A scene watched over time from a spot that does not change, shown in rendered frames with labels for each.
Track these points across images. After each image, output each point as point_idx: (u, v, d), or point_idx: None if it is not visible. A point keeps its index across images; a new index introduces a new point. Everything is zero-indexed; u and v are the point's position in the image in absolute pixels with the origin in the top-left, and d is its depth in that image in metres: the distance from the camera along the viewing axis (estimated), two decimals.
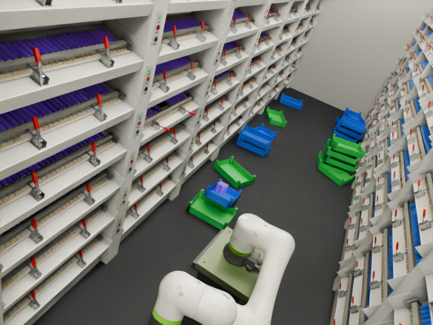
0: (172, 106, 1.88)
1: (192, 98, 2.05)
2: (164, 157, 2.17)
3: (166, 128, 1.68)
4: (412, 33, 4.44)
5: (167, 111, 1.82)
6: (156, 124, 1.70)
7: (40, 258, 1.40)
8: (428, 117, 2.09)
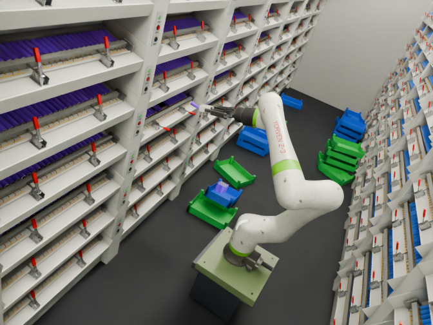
0: (172, 106, 1.88)
1: (192, 98, 2.05)
2: (164, 157, 2.17)
3: (166, 128, 1.68)
4: (412, 33, 4.44)
5: (167, 111, 1.82)
6: (156, 124, 1.70)
7: (40, 258, 1.40)
8: (428, 117, 2.09)
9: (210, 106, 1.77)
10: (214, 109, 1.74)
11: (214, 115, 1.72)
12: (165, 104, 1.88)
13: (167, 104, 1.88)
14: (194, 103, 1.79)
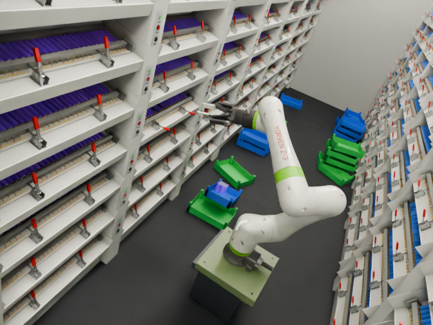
0: (172, 106, 1.88)
1: (192, 98, 2.05)
2: (164, 157, 2.17)
3: (166, 128, 1.68)
4: (412, 33, 4.44)
5: (167, 111, 1.82)
6: (156, 124, 1.70)
7: (40, 258, 1.40)
8: (428, 117, 2.09)
9: (211, 105, 1.75)
10: (212, 117, 1.71)
11: (214, 123, 1.71)
12: None
13: (167, 104, 1.88)
14: None
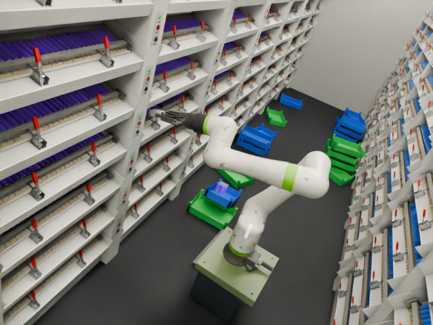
0: (169, 103, 1.88)
1: (189, 96, 2.05)
2: (164, 157, 2.17)
3: None
4: (412, 33, 4.44)
5: (165, 108, 1.82)
6: (156, 125, 1.70)
7: (40, 258, 1.40)
8: (428, 117, 2.09)
9: (160, 117, 1.67)
10: None
11: (174, 112, 1.69)
12: None
13: (164, 102, 1.88)
14: None
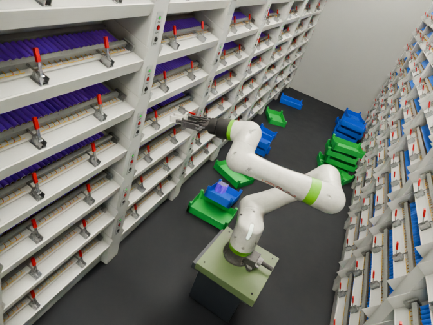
0: (170, 104, 1.88)
1: (191, 97, 2.05)
2: (164, 157, 2.17)
3: (154, 114, 1.68)
4: (412, 33, 4.44)
5: (165, 109, 1.82)
6: (156, 125, 1.70)
7: (40, 258, 1.40)
8: (428, 117, 2.09)
9: None
10: (192, 120, 1.65)
11: (196, 117, 1.65)
12: (163, 102, 1.88)
13: (165, 102, 1.88)
14: None
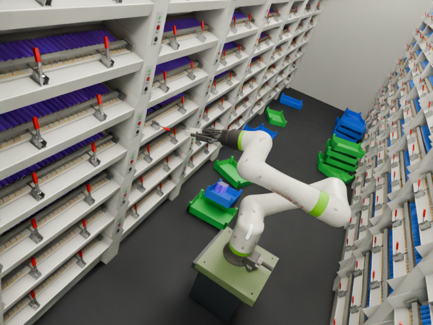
0: (169, 104, 1.88)
1: (189, 95, 2.05)
2: (164, 157, 2.17)
3: (166, 128, 1.68)
4: (412, 33, 4.44)
5: (165, 109, 1.82)
6: (156, 124, 1.70)
7: (40, 258, 1.40)
8: (428, 117, 2.09)
9: None
10: (206, 133, 1.71)
11: (211, 129, 1.71)
12: (163, 102, 1.88)
13: (165, 102, 1.88)
14: None
